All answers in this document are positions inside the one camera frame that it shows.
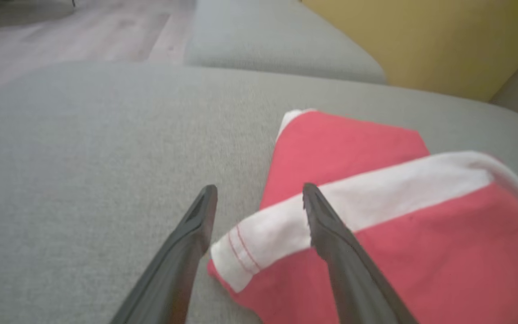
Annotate red shorts with white stripe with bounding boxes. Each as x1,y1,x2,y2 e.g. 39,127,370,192
207,108,518,324

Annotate neighbouring grey sofa seat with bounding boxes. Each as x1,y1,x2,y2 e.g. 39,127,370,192
183,0,387,85

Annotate large grey sofa seat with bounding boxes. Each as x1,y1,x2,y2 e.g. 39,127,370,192
0,60,518,324

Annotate large yellow sofa back cushion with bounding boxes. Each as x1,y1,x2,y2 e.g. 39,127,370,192
301,0,518,102

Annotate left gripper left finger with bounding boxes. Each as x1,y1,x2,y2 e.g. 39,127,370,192
110,184,219,324

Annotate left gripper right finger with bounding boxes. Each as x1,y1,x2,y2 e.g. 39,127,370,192
302,183,417,324

